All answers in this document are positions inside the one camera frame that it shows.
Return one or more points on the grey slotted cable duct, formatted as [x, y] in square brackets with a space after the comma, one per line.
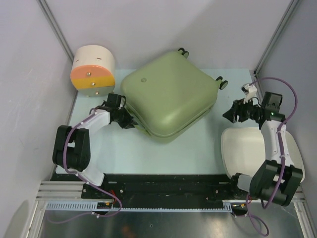
[101, 207]

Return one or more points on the green hard shell suitcase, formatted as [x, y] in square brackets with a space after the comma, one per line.
[168, 95]

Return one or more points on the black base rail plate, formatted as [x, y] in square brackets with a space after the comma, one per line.
[172, 191]

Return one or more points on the round cream drawer cabinet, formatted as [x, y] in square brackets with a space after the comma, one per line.
[93, 71]

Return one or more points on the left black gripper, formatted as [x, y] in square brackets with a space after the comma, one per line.
[129, 122]

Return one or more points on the light blue table mat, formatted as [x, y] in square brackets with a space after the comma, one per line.
[196, 151]

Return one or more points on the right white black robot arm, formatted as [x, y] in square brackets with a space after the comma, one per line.
[278, 178]

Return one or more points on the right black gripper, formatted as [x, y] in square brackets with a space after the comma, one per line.
[237, 109]

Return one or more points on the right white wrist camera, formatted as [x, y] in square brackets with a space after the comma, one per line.
[250, 91]

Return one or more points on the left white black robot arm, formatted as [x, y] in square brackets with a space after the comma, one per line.
[72, 147]

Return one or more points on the white plastic tray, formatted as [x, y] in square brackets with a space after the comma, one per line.
[242, 150]

